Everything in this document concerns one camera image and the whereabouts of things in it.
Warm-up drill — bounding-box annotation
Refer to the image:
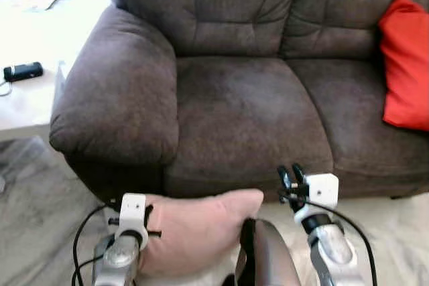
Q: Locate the white side table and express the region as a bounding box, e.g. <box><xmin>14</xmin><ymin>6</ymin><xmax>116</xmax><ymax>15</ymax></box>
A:
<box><xmin>0</xmin><ymin>28</ymin><xmax>68</xmax><ymax>143</ymax></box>

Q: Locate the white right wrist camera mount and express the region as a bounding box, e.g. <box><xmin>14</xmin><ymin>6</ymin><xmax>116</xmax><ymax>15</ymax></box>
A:
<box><xmin>294</xmin><ymin>173</ymin><xmax>339</xmax><ymax>226</ymax></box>

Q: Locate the black pouch with cord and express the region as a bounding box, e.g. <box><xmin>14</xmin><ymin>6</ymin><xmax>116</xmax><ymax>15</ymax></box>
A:
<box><xmin>0</xmin><ymin>62</ymin><xmax>44</xmax><ymax>97</ymax></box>

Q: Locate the pink pillow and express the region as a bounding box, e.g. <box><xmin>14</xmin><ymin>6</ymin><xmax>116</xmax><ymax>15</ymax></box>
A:
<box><xmin>137</xmin><ymin>189</ymin><xmax>265</xmax><ymax>278</ymax></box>

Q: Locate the grey robot leg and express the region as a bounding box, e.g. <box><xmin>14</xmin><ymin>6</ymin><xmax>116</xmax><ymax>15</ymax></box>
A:
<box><xmin>236</xmin><ymin>218</ymin><xmax>302</xmax><ymax>286</ymax></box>

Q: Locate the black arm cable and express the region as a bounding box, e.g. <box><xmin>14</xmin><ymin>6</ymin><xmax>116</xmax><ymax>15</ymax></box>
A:
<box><xmin>280</xmin><ymin>194</ymin><xmax>378</xmax><ymax>286</ymax></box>
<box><xmin>72</xmin><ymin>202</ymin><xmax>125</xmax><ymax>286</ymax></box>

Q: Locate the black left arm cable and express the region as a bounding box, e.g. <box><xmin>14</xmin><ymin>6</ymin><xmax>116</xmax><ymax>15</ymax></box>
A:
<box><xmin>72</xmin><ymin>202</ymin><xmax>125</xmax><ymax>286</ymax></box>

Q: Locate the red pillow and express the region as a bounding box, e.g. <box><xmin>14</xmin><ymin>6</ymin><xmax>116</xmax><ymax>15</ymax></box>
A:
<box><xmin>378</xmin><ymin>0</ymin><xmax>429</xmax><ymax>131</ymax></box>

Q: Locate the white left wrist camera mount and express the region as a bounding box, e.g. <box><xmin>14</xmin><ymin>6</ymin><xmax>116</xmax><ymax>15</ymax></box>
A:
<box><xmin>115</xmin><ymin>194</ymin><xmax>149</xmax><ymax>250</ymax></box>

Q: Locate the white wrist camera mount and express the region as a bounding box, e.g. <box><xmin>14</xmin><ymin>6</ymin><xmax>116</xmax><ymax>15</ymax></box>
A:
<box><xmin>115</xmin><ymin>194</ymin><xmax>149</xmax><ymax>250</ymax></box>
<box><xmin>294</xmin><ymin>173</ymin><xmax>339</xmax><ymax>226</ymax></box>

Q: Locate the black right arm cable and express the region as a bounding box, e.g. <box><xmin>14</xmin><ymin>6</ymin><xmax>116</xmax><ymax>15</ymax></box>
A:
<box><xmin>280</xmin><ymin>194</ymin><xmax>378</xmax><ymax>286</ymax></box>

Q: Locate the dark brown fabric sofa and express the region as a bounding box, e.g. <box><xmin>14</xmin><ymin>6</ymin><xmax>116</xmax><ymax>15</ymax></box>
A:
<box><xmin>49</xmin><ymin>0</ymin><xmax>429</xmax><ymax>203</ymax></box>

